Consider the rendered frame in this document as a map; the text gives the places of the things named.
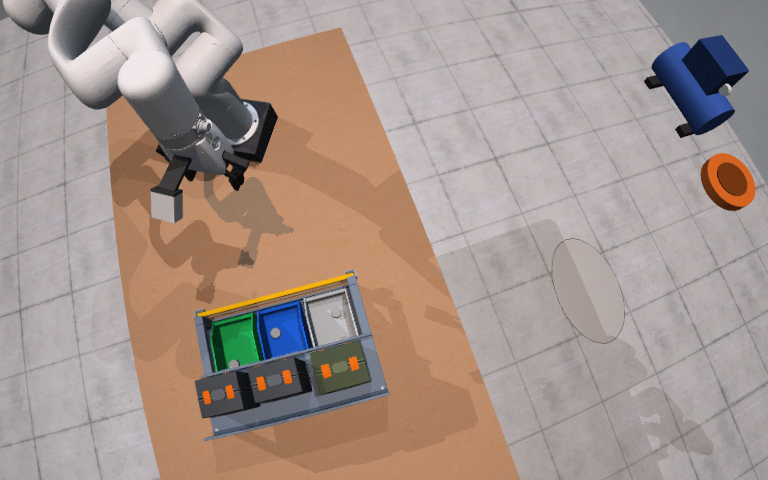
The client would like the yellow bar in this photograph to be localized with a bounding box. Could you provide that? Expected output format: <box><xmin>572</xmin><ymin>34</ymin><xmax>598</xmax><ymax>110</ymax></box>
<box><xmin>197</xmin><ymin>273</ymin><xmax>354</xmax><ymax>317</ymax></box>

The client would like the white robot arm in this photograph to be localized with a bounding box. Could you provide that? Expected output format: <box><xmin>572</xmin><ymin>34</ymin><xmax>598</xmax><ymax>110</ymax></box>
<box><xmin>3</xmin><ymin>0</ymin><xmax>259</xmax><ymax>223</ymax></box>

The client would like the grey metal shelf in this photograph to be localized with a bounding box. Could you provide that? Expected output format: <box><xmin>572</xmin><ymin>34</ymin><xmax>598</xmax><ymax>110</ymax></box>
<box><xmin>194</xmin><ymin>269</ymin><xmax>390</xmax><ymax>441</ymax></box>

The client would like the dark grey case with orange latches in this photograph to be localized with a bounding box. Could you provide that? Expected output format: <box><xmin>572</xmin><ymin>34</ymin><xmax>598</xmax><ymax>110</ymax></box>
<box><xmin>195</xmin><ymin>371</ymin><xmax>260</xmax><ymax>418</ymax></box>
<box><xmin>247</xmin><ymin>357</ymin><xmax>312</xmax><ymax>403</ymax></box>

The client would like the green open bin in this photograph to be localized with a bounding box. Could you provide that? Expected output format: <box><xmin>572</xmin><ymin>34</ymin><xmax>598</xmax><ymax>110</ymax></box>
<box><xmin>211</xmin><ymin>314</ymin><xmax>264</xmax><ymax>372</ymax></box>

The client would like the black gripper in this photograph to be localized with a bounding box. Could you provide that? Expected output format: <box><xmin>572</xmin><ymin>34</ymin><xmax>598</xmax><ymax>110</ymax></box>
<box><xmin>156</xmin><ymin>119</ymin><xmax>250</xmax><ymax>191</ymax></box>

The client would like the olive green case with orange latches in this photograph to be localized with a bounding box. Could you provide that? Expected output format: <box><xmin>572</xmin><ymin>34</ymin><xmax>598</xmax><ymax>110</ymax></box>
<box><xmin>310</xmin><ymin>340</ymin><xmax>371</xmax><ymax>394</ymax></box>

